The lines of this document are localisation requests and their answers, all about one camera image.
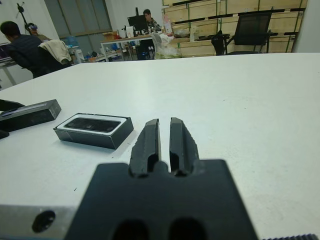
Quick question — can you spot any black computer tower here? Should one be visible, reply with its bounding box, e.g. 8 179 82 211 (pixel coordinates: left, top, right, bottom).
136 39 155 61

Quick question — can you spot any white office desk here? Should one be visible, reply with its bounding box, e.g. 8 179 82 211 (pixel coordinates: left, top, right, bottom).
99 33 157 62

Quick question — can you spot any black swivel chair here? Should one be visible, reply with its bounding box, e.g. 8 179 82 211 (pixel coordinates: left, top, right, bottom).
37 46 74 75

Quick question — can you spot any beige jacket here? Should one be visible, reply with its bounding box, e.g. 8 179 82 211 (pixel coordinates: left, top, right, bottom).
38 39 73 63

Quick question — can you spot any clear plastic bag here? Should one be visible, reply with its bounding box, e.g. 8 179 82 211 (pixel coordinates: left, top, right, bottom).
150 32 176 55

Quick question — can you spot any black mesh office chair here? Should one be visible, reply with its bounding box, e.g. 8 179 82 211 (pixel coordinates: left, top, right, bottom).
223 11 279 55

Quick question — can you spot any blue water jug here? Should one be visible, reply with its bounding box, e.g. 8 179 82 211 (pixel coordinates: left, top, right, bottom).
60 35 78 49

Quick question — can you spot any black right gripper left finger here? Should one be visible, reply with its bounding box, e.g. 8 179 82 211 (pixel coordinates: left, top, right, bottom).
128 118 162 179

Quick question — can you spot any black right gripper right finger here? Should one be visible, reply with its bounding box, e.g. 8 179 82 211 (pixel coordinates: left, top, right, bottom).
169 116 201 177

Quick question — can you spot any slim black camera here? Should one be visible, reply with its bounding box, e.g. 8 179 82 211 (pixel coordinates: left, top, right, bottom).
63 116 121 133

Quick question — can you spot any red white packet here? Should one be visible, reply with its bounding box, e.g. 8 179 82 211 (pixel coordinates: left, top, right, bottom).
162 13 174 36

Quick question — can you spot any black printed box lid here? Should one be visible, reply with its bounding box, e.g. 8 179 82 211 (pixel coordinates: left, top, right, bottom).
0 99 62 133

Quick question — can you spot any seated person in camouflage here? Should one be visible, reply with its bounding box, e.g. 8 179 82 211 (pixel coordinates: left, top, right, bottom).
142 8 162 33

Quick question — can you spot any seated person dark jacket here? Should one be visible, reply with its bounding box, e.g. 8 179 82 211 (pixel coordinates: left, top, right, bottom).
0 20 46 79

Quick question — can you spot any wooden crate stack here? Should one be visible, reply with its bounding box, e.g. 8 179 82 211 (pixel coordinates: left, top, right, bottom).
161 0 308 58

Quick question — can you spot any black tripod stand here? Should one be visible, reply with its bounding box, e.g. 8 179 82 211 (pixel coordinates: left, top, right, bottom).
15 1 36 37

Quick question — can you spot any black computer monitor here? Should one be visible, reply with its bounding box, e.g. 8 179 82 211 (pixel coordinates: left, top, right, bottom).
127 7 150 37

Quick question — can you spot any black box base white insert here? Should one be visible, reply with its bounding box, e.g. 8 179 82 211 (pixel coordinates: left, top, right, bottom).
53 112 134 150

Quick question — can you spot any small brown cardboard box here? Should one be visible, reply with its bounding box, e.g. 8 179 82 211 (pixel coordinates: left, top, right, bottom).
101 30 119 42

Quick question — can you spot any grey framed window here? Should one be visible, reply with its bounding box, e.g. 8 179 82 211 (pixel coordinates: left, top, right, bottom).
43 0 113 39

